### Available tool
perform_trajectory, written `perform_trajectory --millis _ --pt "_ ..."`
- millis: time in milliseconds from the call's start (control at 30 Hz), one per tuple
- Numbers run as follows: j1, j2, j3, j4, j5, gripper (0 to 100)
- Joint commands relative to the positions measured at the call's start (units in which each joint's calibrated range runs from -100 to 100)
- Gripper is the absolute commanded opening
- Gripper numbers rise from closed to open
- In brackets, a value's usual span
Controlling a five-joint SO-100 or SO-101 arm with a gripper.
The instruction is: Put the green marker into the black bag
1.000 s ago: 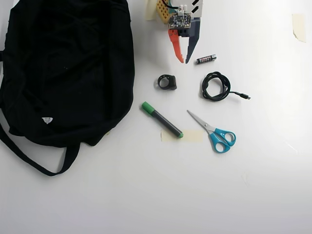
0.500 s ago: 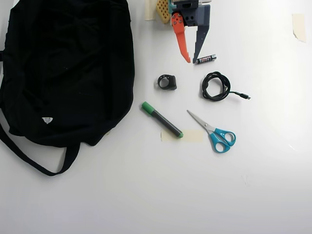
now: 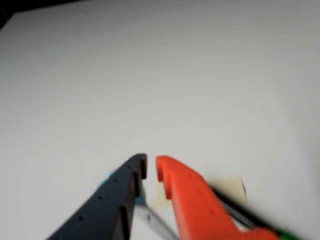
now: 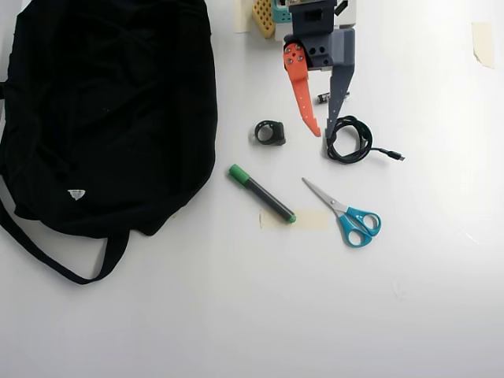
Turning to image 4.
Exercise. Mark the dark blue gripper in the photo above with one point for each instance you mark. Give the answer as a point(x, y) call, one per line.
point(320, 53)

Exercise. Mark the green capped black marker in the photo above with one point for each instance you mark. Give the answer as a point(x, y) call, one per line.
point(264, 193)

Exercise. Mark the black fabric bag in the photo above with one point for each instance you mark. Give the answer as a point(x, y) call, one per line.
point(98, 98)

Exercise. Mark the black aaa battery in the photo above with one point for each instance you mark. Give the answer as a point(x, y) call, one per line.
point(323, 97)

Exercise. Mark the beige masking tape piece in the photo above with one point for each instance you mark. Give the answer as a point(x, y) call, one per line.
point(242, 17)
point(483, 41)

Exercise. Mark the long beige masking tape strip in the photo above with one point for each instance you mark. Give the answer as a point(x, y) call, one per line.
point(313, 219)

